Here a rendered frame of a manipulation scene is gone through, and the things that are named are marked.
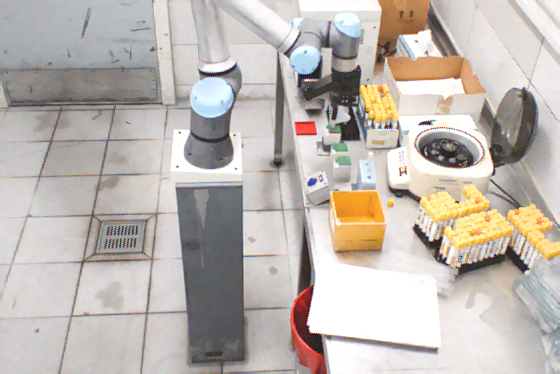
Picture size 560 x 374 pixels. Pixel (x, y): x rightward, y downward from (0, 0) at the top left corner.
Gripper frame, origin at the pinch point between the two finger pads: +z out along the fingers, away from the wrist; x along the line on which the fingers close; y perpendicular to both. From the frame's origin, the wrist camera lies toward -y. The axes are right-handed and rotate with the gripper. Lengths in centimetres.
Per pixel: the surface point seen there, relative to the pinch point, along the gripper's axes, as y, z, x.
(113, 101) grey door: -103, 95, 159
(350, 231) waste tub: 1.0, 2.5, -44.8
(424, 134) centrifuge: 27.3, -1.7, -7.7
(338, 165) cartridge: 1.1, 3.9, -15.6
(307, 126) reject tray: -5.7, 9.7, 12.7
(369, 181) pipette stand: 8.0, -0.1, -27.8
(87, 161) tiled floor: -108, 97, 107
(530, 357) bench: 39, 10, -79
